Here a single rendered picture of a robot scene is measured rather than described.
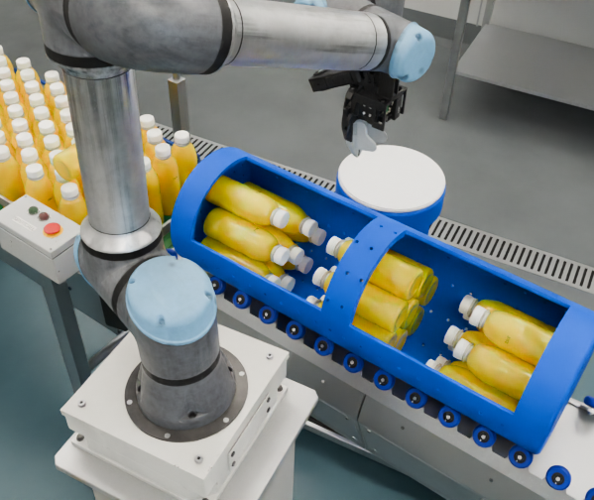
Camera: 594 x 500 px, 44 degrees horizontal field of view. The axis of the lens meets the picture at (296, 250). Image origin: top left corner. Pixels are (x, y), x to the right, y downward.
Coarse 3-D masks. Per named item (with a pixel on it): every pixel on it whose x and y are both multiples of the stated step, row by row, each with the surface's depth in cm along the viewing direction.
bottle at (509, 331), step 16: (480, 320) 137; (496, 320) 135; (512, 320) 134; (528, 320) 135; (496, 336) 134; (512, 336) 133; (528, 336) 132; (544, 336) 131; (512, 352) 134; (528, 352) 132
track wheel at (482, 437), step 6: (480, 426) 142; (474, 432) 142; (480, 432) 141; (486, 432) 141; (492, 432) 141; (474, 438) 142; (480, 438) 141; (486, 438) 141; (492, 438) 140; (480, 444) 141; (486, 444) 141; (492, 444) 141
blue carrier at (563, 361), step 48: (192, 192) 156; (288, 192) 173; (192, 240) 158; (384, 240) 142; (432, 240) 144; (240, 288) 159; (336, 288) 141; (480, 288) 154; (528, 288) 136; (336, 336) 146; (432, 336) 159; (576, 336) 125; (432, 384) 136; (528, 384) 125; (576, 384) 143; (528, 432) 128
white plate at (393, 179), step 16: (352, 160) 194; (368, 160) 194; (384, 160) 194; (400, 160) 195; (416, 160) 195; (352, 176) 189; (368, 176) 189; (384, 176) 189; (400, 176) 189; (416, 176) 190; (432, 176) 190; (352, 192) 184; (368, 192) 184; (384, 192) 184; (400, 192) 184; (416, 192) 185; (432, 192) 185; (384, 208) 180; (400, 208) 180; (416, 208) 180
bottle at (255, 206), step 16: (224, 176) 164; (208, 192) 162; (224, 192) 160; (240, 192) 159; (256, 192) 159; (224, 208) 162; (240, 208) 159; (256, 208) 157; (272, 208) 157; (272, 224) 158
